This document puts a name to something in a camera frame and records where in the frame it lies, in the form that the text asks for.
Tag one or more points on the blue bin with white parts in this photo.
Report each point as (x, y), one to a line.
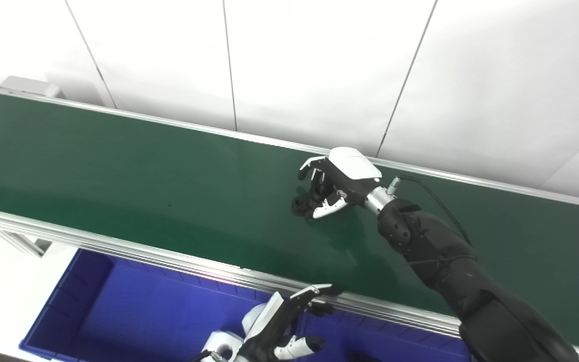
(143, 311)

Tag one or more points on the green conveyor belt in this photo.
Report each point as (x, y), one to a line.
(118, 247)
(169, 181)

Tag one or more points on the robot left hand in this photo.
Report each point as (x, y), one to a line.
(269, 332)

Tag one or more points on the aluminium conveyor leg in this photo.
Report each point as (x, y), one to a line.
(18, 241)

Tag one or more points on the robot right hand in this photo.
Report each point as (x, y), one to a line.
(352, 171)

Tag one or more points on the grey conveyor motor box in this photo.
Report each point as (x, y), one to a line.
(28, 86)

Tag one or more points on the blue bin with black parts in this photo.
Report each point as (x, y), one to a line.
(395, 342)

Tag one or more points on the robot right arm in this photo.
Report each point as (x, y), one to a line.
(450, 266)

